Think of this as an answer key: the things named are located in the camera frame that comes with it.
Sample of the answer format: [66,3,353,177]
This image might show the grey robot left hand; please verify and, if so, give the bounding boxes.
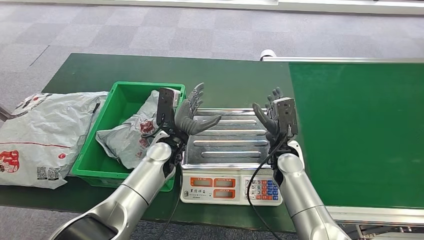
[174,82,222,137]

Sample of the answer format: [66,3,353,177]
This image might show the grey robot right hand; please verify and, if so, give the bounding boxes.
[252,86,286,143]

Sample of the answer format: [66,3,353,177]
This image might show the grey parcel bag red print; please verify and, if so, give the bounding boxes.
[95,89,167,170]

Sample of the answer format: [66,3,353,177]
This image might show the green conveyor belt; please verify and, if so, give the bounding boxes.
[289,62,424,210]

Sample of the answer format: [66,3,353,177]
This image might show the steel scale tray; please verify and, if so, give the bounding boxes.
[181,108,286,170]

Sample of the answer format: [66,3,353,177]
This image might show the dark green table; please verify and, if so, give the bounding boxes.
[0,52,322,236]

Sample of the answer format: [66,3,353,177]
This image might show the green plastic crate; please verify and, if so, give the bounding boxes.
[71,81,186,192]

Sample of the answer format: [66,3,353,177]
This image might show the white electronic scale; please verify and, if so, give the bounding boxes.
[179,108,286,207]

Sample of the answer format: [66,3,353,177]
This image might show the large grey courier bag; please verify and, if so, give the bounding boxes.
[0,91,110,190]

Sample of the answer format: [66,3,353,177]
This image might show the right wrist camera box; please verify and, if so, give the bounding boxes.
[270,97,299,137]

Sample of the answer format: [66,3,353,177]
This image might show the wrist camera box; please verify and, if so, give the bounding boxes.
[270,97,299,137]
[156,87,182,136]

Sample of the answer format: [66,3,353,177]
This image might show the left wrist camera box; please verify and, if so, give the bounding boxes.
[156,87,182,136]

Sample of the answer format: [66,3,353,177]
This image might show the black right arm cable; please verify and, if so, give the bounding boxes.
[246,132,289,240]

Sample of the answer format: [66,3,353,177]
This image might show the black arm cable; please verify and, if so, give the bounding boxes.
[246,132,289,240]
[158,162,184,240]

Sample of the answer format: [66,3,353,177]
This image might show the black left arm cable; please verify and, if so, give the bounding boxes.
[158,162,184,240]

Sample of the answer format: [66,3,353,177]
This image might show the aluminium conveyor frame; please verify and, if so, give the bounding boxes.
[259,48,424,240]

